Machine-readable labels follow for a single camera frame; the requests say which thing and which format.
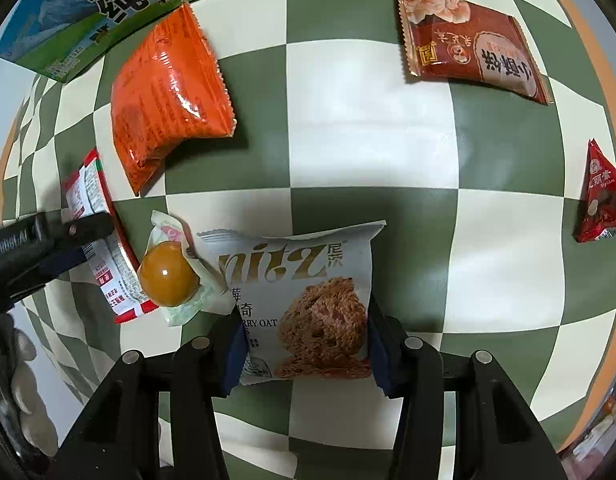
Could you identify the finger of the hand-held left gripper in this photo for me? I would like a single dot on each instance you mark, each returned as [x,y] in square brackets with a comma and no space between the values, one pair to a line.
[48,234]
[13,290]

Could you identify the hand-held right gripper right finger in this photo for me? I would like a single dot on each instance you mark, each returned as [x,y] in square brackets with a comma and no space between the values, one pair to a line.
[385,360]

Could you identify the brown snack packet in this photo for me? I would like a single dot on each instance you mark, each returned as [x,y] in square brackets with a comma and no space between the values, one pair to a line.
[467,50]

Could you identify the green white checkered mat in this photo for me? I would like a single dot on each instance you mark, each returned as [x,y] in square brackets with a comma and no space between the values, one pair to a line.
[368,170]

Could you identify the packaged braised egg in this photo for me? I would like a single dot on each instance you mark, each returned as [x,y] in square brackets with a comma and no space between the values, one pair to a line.
[168,272]

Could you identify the printed cardboard box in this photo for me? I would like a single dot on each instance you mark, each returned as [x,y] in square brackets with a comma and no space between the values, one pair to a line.
[88,20]

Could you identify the white cookie packet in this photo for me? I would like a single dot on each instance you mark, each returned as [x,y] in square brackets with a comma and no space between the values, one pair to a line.
[308,280]

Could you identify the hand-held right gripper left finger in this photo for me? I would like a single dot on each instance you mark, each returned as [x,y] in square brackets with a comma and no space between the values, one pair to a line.
[235,360]

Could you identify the orange snack packet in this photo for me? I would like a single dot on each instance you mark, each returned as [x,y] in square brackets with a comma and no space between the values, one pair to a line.
[158,105]

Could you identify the red white long packet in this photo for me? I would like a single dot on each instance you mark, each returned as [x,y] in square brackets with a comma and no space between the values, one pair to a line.
[98,200]

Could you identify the red triangular snack packet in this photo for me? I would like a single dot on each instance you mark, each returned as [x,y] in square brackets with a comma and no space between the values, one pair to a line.
[600,195]

